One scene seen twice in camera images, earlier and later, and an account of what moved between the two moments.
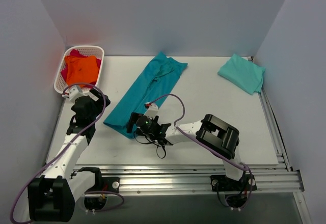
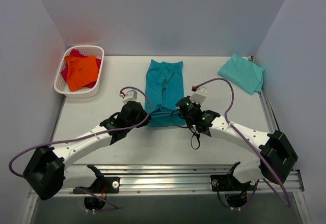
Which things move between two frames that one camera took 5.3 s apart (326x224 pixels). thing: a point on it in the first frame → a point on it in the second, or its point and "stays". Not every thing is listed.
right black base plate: (223, 183) stays
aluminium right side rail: (274, 129) stays
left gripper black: (101, 100) → (142, 115)
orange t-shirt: (81, 70) stays
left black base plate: (107, 184) stays
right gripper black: (131, 122) → (182, 104)
